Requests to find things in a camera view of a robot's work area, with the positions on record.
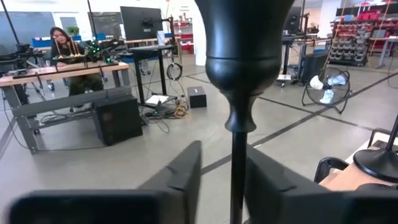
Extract storage shelving with bins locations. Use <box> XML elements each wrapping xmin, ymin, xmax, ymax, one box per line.
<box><xmin>328</xmin><ymin>2</ymin><xmax>398</xmax><ymax>67</ymax></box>

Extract wooden shelf riser black frame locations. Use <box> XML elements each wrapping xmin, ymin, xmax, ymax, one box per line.
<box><xmin>313</xmin><ymin>127</ymin><xmax>398</xmax><ymax>191</ymax></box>

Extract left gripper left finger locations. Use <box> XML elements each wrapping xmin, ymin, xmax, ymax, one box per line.
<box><xmin>9</xmin><ymin>139</ymin><xmax>203</xmax><ymax>224</ymax></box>

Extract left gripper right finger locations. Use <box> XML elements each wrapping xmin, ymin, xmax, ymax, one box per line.
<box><xmin>244</xmin><ymin>144</ymin><xmax>398</xmax><ymax>224</ymax></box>

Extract white flat device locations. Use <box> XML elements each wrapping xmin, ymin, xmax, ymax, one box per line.
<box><xmin>145</xmin><ymin>94</ymin><xmax>170</xmax><ymax>106</ymax></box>

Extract black computer tower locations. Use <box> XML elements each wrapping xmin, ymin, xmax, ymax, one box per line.
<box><xmin>92</xmin><ymin>95</ymin><xmax>144</xmax><ymax>147</ymax></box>

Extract black cabinet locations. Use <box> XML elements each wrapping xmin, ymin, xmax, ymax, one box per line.
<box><xmin>302</xmin><ymin>51</ymin><xmax>329</xmax><ymax>84</ymax></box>

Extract medium black candlestick holder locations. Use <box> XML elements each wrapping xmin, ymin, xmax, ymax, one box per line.
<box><xmin>194</xmin><ymin>0</ymin><xmax>296</xmax><ymax>224</ymax></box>

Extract small black box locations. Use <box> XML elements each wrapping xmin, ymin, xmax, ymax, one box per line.
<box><xmin>186</xmin><ymin>86</ymin><xmax>208</xmax><ymax>109</ymax></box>

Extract wooden table grey legs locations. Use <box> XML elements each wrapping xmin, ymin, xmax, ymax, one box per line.
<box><xmin>0</xmin><ymin>60</ymin><xmax>133</xmax><ymax>154</ymax></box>

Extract tall black candlestick holder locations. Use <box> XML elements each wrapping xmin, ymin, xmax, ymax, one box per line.
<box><xmin>353</xmin><ymin>113</ymin><xmax>398</xmax><ymax>184</ymax></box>

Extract yellow cable bundle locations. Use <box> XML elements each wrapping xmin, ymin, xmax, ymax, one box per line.
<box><xmin>173</xmin><ymin>104</ymin><xmax>190</xmax><ymax>119</ymax></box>

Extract black round floor fan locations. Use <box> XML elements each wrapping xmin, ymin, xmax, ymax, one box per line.
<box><xmin>300</xmin><ymin>67</ymin><xmax>353</xmax><ymax>114</ymax></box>

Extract person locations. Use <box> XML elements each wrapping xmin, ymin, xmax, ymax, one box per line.
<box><xmin>49</xmin><ymin>26</ymin><xmax>104</xmax><ymax>97</ymax></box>

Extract black coiled cable loop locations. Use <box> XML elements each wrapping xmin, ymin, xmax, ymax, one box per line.
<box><xmin>165</xmin><ymin>62</ymin><xmax>184</xmax><ymax>82</ymax></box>

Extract black computer monitor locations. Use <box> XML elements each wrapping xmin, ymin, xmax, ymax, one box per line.
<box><xmin>119</xmin><ymin>6</ymin><xmax>164</xmax><ymax>42</ymax></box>
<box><xmin>283</xmin><ymin>6</ymin><xmax>303</xmax><ymax>34</ymax></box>

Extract black standing desk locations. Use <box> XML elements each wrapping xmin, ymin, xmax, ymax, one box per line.
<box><xmin>127</xmin><ymin>44</ymin><xmax>178</xmax><ymax>105</ymax></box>

